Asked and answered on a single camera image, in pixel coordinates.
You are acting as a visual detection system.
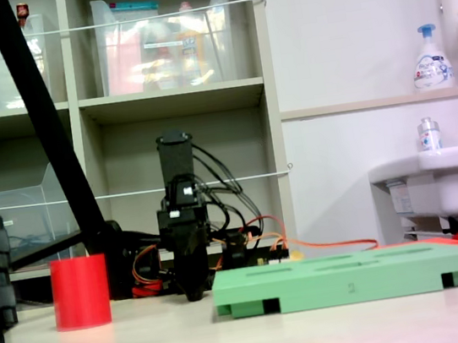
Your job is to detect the red cylinder block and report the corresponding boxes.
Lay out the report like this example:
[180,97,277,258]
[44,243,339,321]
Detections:
[47,252,116,334]

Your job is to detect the green shape hole board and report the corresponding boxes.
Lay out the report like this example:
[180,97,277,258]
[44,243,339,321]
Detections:
[208,236,458,324]

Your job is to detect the red black table clamp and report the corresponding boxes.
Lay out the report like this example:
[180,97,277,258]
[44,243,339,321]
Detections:
[130,277,165,299]

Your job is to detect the beige shelf unit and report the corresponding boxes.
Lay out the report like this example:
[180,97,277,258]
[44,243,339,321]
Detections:
[0,0,304,315]

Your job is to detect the clear bin with white label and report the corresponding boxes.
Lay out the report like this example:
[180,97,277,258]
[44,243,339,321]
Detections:
[88,0,243,100]

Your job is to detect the pink pack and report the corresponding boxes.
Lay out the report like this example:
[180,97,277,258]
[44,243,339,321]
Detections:
[99,24,150,98]

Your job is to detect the yellow bottle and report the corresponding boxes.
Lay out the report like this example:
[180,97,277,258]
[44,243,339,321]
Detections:
[171,0,213,87]

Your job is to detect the blue topped package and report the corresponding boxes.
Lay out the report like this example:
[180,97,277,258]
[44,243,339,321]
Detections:
[108,0,162,24]

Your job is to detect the small clear sanitizer bottle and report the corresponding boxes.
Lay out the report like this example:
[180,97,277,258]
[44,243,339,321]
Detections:
[414,115,444,153]

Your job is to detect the small brown bottle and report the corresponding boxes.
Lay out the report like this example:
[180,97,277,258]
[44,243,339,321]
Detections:
[14,1,32,30]

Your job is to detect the white sink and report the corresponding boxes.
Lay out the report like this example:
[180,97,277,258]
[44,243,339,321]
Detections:
[365,145,458,230]

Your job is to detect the white blue soap pump bottle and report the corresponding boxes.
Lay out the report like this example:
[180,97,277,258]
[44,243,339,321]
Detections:
[405,20,458,94]

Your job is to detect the white cord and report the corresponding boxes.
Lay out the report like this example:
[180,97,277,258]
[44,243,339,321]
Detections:
[0,0,268,45]
[0,161,296,215]

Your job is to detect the thin black arm wires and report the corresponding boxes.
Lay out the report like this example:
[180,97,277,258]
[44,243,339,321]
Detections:
[188,133,267,248]

